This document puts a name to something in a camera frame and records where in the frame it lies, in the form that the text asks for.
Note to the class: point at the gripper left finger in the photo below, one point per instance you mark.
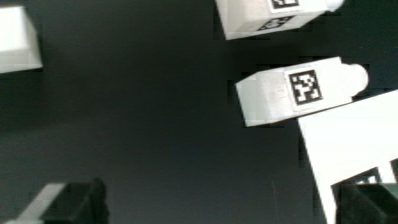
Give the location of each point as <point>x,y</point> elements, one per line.
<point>69,203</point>

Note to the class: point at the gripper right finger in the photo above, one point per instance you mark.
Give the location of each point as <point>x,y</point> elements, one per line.
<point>366,203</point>

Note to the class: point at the white table leg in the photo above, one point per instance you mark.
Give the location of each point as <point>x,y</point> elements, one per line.
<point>256,17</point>
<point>295,90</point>

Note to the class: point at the white sheet with AprilTags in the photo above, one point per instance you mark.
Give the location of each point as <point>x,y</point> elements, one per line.
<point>350,137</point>

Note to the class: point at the white U-shaped obstacle fence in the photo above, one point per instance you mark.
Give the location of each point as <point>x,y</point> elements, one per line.
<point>20,56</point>

